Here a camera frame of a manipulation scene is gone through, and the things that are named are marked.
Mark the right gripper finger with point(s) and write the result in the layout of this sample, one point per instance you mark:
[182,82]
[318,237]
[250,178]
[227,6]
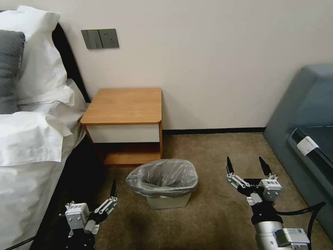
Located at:
[266,168]
[236,181]

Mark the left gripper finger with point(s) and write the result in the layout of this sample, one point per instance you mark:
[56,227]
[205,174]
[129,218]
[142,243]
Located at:
[109,204]

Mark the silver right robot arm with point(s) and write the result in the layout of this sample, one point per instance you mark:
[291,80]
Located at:
[268,234]

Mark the grey translucent garbage bag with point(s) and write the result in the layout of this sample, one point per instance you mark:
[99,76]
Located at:
[179,186]

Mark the white trash can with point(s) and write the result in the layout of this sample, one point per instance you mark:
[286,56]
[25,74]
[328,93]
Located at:
[169,203]

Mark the black bed base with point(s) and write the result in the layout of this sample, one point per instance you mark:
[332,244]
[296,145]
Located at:
[83,179]

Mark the white label tag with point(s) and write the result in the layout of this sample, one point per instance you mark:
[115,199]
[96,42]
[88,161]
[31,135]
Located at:
[307,146]

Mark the black baseboard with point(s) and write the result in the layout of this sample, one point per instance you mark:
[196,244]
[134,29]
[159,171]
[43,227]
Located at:
[213,130]

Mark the black strip on sofa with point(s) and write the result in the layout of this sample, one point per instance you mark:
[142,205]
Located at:
[324,156]

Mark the grey-blue sofa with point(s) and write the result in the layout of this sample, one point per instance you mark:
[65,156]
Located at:
[291,109]

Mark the white bed sheet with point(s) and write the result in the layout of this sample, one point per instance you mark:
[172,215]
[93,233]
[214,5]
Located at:
[20,198]

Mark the wooden nightstand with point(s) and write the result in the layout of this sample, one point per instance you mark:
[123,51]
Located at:
[125,109]

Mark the flat white pillow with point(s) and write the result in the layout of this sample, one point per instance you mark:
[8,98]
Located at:
[26,138]

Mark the black headboard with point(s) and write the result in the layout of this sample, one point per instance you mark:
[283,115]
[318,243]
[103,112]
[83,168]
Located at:
[69,60]

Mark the large white pillow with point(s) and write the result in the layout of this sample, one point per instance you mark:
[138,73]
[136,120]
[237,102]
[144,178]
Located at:
[41,65]

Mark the grey textured pillow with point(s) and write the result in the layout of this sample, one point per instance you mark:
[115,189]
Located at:
[9,70]

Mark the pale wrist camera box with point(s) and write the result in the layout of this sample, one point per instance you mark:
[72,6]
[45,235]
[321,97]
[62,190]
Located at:
[271,190]
[76,214]

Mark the grey wall switch panel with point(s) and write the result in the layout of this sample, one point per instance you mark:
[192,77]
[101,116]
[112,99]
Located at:
[100,38]

